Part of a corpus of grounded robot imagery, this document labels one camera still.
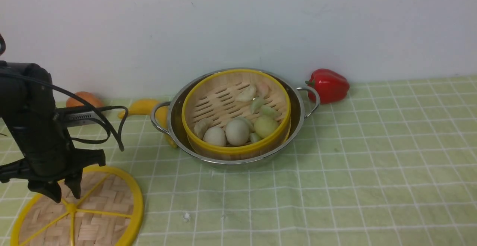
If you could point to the stainless steel pot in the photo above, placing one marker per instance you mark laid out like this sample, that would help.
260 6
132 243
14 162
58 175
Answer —
177 133

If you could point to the woven bamboo steamer lid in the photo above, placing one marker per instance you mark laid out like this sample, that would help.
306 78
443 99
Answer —
108 213

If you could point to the green dumpling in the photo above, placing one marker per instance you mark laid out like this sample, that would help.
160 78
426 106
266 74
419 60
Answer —
256 104

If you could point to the green checkered tablecloth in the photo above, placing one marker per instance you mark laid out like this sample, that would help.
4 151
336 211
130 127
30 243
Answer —
392 165

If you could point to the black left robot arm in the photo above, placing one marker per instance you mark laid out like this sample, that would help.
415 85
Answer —
27 87

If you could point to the white steamed bun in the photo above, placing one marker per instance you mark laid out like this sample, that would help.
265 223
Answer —
215 136
237 132

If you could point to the white pink dumpling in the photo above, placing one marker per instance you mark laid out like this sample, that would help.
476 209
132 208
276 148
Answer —
253 91

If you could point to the brown potato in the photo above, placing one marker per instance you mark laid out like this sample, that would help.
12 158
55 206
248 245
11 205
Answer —
87 96

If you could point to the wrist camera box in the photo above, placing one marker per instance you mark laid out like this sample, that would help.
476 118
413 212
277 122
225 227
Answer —
77 116

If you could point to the pale dumpling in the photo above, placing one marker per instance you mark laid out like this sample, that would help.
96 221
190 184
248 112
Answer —
201 127

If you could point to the red bell pepper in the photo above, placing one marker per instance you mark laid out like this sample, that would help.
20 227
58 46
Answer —
330 86

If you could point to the green steamed bun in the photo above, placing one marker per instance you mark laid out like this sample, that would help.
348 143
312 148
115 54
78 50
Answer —
264 126

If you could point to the bamboo steamer basket yellow rim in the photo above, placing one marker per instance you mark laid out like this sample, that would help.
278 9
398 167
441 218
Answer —
214 97

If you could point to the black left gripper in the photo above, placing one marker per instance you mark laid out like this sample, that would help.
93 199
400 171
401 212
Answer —
48 155

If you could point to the yellow banana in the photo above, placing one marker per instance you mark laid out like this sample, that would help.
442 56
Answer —
145 107

